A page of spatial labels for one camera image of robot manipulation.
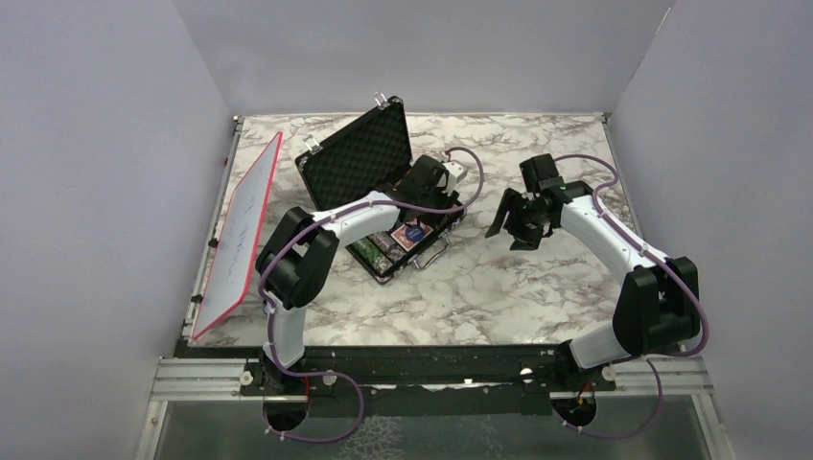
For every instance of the black poker case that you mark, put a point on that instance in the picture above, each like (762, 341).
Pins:
(373, 154)

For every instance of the blue dealer button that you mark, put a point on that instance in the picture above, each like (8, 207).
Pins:
(414, 233)

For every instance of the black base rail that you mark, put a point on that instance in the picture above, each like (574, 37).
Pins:
(417, 381)

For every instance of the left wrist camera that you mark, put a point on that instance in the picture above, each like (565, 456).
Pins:
(454, 174)

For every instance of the red card deck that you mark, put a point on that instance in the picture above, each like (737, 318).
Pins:
(398, 234)

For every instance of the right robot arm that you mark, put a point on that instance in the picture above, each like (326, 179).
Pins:
(658, 305)

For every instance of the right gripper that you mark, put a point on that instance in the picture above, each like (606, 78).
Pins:
(525, 240)

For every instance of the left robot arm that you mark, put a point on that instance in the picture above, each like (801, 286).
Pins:
(388, 227)

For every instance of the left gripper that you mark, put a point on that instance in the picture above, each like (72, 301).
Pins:
(446, 199)

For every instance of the red framed whiteboard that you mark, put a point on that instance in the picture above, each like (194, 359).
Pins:
(231, 270)

